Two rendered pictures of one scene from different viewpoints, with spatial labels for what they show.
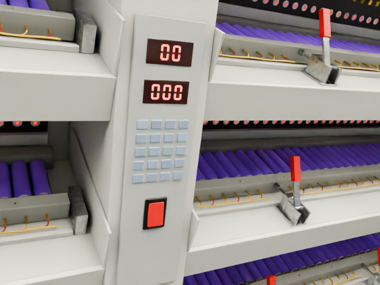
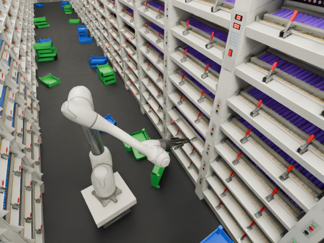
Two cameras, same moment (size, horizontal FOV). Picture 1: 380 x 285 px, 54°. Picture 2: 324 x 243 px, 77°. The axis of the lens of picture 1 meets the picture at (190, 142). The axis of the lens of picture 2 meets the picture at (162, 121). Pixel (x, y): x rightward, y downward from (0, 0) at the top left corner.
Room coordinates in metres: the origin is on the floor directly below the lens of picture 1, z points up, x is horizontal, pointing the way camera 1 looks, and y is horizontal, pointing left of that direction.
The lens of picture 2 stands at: (0.07, -0.99, 1.77)
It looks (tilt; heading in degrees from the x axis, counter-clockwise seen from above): 40 degrees down; 93
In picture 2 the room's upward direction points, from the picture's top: 1 degrees clockwise
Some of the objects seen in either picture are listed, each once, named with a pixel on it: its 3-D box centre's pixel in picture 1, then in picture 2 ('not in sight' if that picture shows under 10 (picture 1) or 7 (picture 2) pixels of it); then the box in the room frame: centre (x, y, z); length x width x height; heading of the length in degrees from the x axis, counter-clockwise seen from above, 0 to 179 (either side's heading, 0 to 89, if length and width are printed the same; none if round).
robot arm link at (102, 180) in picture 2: not in sight; (102, 179); (-0.42, -0.13, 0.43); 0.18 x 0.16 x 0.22; 109
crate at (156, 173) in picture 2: not in sight; (160, 168); (-0.01, 0.23, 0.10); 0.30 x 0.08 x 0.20; 75
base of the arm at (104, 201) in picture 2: not in sight; (107, 192); (-0.40, -0.16, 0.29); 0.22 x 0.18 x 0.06; 141
